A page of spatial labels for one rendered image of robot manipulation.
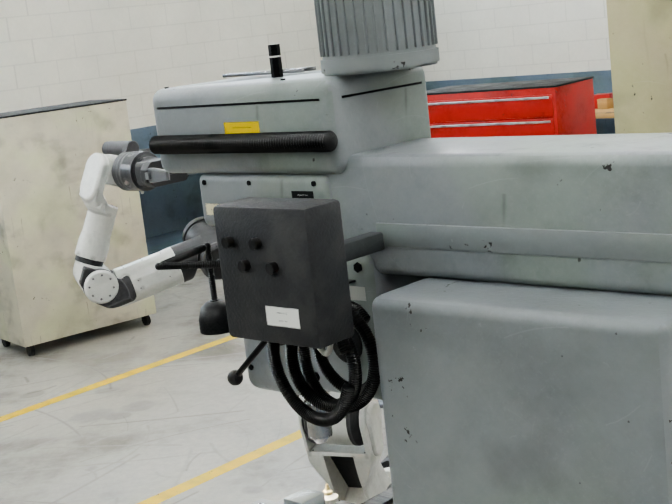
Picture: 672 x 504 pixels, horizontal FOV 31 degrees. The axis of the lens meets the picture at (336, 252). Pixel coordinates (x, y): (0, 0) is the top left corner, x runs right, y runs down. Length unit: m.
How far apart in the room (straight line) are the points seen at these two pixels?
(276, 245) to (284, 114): 0.35
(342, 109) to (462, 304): 0.42
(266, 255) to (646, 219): 0.55
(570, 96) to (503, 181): 5.74
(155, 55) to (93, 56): 0.70
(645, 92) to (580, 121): 3.89
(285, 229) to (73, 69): 9.43
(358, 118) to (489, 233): 0.33
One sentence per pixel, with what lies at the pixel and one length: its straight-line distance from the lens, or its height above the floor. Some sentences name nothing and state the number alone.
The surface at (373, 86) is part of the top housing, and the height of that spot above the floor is 1.86.
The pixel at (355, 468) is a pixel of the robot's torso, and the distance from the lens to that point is 3.22.
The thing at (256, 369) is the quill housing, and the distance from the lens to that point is 2.32.
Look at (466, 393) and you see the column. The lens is 1.81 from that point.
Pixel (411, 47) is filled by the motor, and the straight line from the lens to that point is 2.02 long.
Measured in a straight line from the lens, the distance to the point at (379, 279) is 2.03.
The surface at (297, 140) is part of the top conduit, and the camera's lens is 2.02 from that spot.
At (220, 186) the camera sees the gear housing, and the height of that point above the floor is 1.71.
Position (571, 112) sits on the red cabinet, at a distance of 7.57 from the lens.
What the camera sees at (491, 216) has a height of 1.67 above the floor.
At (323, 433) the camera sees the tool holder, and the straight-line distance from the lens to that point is 2.37.
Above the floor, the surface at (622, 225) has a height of 1.66.
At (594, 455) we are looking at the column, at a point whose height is 1.37.
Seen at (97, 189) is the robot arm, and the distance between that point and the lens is 2.79.
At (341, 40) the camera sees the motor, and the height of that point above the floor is 1.95.
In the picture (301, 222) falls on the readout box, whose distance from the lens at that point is 1.75.
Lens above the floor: 1.98
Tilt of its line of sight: 11 degrees down
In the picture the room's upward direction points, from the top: 7 degrees counter-clockwise
